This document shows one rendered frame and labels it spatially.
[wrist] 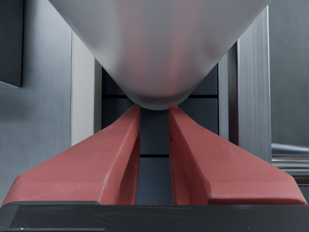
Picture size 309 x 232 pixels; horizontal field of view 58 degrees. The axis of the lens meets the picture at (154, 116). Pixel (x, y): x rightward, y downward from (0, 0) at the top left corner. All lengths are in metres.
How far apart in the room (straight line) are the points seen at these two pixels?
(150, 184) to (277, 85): 0.14
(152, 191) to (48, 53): 0.15
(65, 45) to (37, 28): 0.03
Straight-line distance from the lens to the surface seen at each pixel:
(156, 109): 0.17
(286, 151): 0.21
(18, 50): 0.26
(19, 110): 0.26
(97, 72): 0.16
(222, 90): 0.19
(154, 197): 0.18
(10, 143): 0.26
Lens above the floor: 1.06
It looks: 87 degrees down
